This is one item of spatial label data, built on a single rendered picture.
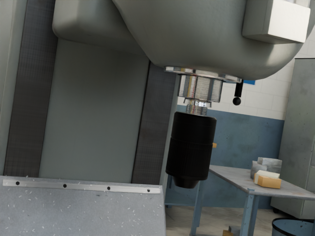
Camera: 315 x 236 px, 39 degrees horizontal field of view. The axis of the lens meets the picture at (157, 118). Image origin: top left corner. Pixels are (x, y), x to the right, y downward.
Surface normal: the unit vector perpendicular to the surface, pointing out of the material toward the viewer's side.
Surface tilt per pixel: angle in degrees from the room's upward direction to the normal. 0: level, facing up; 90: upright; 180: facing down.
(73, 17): 99
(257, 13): 90
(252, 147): 90
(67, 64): 90
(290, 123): 90
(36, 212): 64
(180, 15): 112
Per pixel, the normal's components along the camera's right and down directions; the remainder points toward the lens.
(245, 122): 0.40, 0.11
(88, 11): -0.05, 0.04
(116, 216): 0.44, -0.35
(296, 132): -0.90, -0.12
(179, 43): -0.56, 0.59
